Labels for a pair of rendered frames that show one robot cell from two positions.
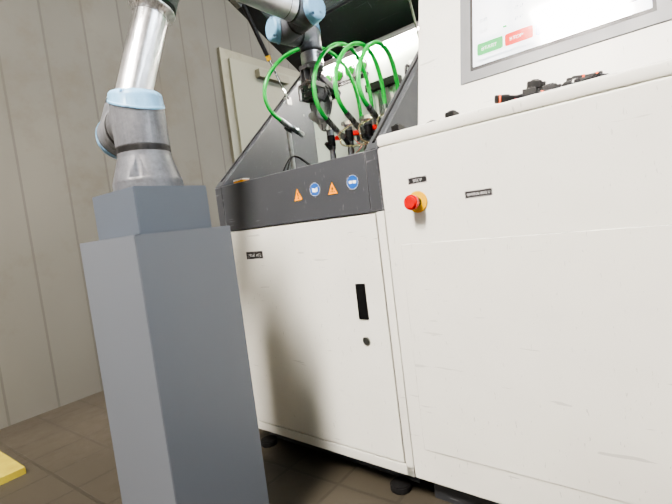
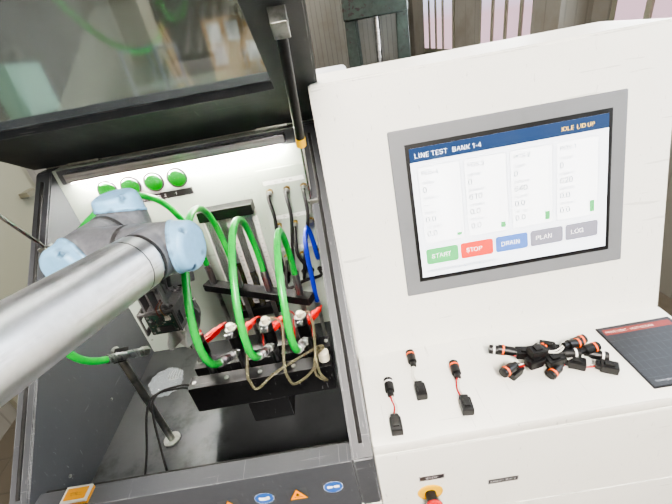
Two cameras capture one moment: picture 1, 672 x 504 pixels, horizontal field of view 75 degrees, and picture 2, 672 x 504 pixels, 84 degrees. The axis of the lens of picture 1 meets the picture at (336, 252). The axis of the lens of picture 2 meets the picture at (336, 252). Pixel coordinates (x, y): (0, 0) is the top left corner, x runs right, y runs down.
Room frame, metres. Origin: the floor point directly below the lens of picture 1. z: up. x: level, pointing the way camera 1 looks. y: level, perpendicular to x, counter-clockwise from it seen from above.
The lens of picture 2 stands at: (0.81, 0.11, 1.63)
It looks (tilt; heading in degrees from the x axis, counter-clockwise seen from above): 30 degrees down; 321
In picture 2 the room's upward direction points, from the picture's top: 11 degrees counter-clockwise
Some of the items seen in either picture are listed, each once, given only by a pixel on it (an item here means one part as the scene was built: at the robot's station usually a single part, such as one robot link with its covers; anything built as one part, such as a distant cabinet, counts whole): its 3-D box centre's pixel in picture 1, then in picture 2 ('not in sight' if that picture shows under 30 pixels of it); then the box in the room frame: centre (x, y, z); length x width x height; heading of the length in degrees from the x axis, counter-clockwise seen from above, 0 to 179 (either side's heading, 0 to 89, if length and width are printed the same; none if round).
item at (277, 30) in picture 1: (287, 29); (97, 253); (1.43, 0.07, 1.40); 0.11 x 0.11 x 0.08; 38
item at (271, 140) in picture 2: (362, 49); (175, 158); (1.75, -0.20, 1.43); 0.54 x 0.03 x 0.02; 50
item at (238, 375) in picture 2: not in sight; (269, 382); (1.47, -0.12, 0.91); 0.34 x 0.10 x 0.15; 50
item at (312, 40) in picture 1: (308, 36); (126, 223); (1.51, 0.00, 1.40); 0.09 x 0.08 x 0.11; 128
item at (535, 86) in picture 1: (549, 87); (550, 354); (0.96, -0.50, 1.01); 0.23 x 0.11 x 0.06; 50
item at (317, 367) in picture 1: (303, 332); not in sight; (1.35, 0.13, 0.44); 0.65 x 0.02 x 0.68; 50
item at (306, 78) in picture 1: (313, 84); (162, 298); (1.50, 0.00, 1.24); 0.09 x 0.08 x 0.12; 140
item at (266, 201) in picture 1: (290, 197); (205, 498); (1.36, 0.12, 0.87); 0.62 x 0.04 x 0.16; 50
